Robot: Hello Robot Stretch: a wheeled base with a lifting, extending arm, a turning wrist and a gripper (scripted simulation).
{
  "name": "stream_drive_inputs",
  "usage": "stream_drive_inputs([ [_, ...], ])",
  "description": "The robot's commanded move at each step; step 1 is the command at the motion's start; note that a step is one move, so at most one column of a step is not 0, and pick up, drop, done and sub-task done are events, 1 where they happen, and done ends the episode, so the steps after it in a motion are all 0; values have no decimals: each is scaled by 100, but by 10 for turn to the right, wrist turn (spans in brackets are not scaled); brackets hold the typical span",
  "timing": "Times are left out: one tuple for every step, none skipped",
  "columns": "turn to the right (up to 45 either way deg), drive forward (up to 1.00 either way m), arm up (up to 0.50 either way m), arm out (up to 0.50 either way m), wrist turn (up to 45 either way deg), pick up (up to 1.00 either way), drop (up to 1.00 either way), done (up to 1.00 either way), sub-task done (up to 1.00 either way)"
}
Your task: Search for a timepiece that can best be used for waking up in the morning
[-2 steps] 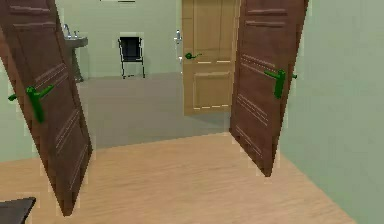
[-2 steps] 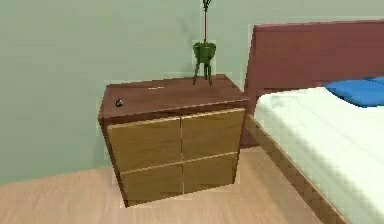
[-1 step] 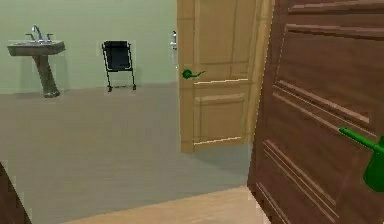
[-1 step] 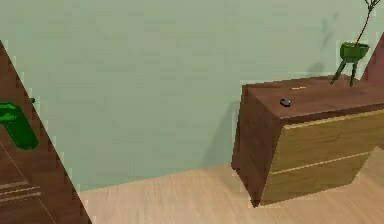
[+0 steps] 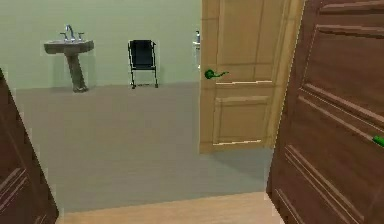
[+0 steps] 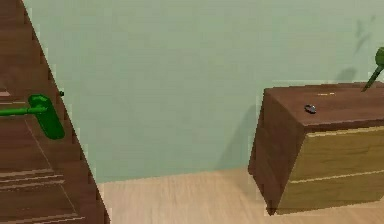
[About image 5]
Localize light wooden room door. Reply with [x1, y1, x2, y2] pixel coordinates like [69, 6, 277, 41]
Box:
[199, 0, 305, 155]

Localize black folding chair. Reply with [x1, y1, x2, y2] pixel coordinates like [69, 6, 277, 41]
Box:
[127, 39, 160, 90]

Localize dark brown room door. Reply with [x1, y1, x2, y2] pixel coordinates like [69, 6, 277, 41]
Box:
[0, 68, 60, 224]
[266, 0, 384, 224]

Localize silver sink faucet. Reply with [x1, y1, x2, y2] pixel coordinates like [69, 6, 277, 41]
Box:
[59, 23, 86, 43]

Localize brown pedestal sink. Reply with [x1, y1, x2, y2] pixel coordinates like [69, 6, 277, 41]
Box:
[43, 39, 95, 94]

